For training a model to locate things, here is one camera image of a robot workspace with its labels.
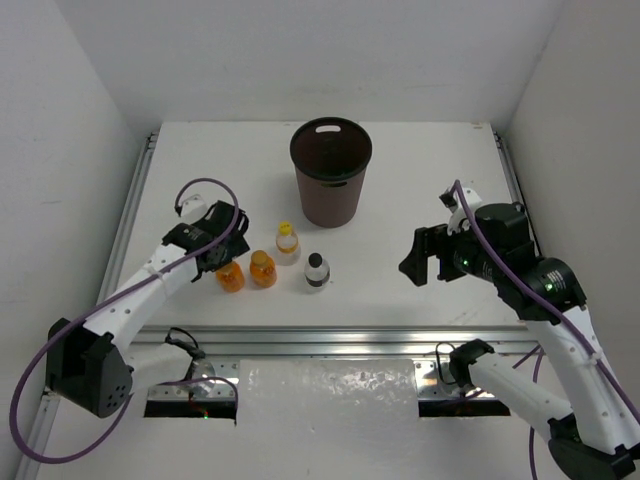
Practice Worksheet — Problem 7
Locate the white foam cover sheet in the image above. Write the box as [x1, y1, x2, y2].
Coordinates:
[237, 359, 418, 440]

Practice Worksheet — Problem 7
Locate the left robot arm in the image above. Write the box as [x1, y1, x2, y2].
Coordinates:
[45, 201, 249, 418]

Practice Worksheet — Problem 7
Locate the clear bottle black cap left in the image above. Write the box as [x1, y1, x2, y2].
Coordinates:
[304, 252, 331, 293]

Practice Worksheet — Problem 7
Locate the aluminium table frame rail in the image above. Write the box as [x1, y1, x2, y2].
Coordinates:
[20, 122, 530, 479]

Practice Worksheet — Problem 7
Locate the clear bottle yellow cap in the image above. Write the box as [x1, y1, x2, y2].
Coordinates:
[275, 221, 301, 266]

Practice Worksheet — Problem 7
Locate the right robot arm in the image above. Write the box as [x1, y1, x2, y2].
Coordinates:
[399, 194, 639, 479]

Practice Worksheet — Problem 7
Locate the dark brown plastic bin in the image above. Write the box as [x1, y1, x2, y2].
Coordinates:
[289, 117, 373, 228]

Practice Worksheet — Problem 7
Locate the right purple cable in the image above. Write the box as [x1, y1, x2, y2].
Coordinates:
[452, 179, 640, 480]

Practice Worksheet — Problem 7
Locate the purple cable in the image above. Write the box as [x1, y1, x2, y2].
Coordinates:
[8, 177, 241, 464]
[452, 179, 640, 480]

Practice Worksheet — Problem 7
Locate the orange bottle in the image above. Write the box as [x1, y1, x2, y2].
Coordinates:
[215, 261, 245, 293]
[249, 250, 277, 288]

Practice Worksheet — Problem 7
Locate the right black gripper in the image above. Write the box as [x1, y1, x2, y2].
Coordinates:
[399, 212, 502, 284]

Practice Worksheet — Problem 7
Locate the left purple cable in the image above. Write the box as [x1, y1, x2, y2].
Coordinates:
[8, 177, 241, 464]

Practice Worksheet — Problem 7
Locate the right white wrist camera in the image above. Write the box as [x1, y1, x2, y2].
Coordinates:
[440, 187, 483, 236]

